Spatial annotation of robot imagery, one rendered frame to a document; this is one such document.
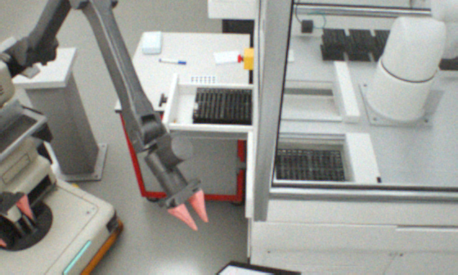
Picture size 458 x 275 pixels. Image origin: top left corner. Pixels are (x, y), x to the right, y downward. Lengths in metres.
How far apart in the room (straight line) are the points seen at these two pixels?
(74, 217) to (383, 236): 1.42
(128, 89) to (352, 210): 0.67
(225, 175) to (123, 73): 1.22
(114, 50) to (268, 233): 0.67
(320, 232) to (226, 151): 0.84
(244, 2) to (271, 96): 1.44
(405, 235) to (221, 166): 1.03
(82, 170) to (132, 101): 1.68
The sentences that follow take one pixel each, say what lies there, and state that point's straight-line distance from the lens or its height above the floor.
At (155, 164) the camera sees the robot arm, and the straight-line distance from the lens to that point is 0.93.
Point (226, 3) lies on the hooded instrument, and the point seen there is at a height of 0.90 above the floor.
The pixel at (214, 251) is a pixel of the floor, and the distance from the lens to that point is 2.20.
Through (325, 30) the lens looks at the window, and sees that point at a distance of 0.76.
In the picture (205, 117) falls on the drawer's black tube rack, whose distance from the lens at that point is 1.56.
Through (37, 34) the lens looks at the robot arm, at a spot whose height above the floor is 1.32.
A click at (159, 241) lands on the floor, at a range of 2.26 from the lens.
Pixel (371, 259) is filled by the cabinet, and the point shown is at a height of 0.71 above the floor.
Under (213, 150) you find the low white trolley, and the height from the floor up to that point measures 0.50.
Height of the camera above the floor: 1.94
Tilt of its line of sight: 45 degrees down
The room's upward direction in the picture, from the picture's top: 1 degrees clockwise
